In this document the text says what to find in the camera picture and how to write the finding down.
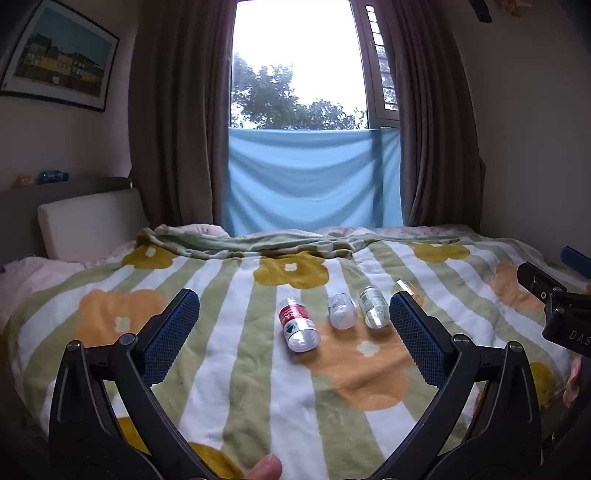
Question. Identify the grey headboard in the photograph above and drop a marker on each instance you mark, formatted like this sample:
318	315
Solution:
18	217

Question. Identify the white headboard cushion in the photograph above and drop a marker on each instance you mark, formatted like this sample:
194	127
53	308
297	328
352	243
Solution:
90	221

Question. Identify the framed wall picture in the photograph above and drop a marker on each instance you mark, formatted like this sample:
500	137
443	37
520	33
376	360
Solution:
60	55

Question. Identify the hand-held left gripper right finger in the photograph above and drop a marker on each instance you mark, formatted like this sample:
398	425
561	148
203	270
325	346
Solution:
418	339

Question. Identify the dark wall ornament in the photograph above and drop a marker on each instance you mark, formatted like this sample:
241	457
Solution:
481	10

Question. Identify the red label clear cup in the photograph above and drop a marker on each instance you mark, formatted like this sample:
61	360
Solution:
298	325

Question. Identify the green label clear cup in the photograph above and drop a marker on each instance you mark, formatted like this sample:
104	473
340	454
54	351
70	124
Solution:
374	307

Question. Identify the person's left hand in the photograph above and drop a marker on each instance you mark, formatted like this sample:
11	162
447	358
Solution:
264	468

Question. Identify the tree outside window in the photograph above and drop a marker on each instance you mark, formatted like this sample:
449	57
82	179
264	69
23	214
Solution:
268	101

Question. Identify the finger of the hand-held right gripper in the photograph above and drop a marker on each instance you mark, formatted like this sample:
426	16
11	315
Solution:
576	259
538	279

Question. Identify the small blue toy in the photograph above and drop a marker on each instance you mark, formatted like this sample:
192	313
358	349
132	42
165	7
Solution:
51	177

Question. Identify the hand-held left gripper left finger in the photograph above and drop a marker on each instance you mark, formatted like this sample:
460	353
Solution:
168	341

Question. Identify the amber clear cup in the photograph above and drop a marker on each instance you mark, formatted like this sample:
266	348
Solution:
412	291

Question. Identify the beige wall ornament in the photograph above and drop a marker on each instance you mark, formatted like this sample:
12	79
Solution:
509	7

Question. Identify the striped floral blanket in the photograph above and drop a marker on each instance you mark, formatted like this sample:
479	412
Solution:
231	369

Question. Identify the white small bottle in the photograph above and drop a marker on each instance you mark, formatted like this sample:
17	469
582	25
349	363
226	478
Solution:
342	311

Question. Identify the brown curtain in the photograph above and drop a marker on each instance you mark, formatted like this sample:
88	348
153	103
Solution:
178	115
434	115

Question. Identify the light blue cloth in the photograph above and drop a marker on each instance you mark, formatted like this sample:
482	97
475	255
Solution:
314	184

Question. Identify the window with open sash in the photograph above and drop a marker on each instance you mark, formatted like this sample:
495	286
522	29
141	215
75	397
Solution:
300	32

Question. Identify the person's right hand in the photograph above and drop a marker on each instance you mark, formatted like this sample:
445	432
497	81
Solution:
575	383

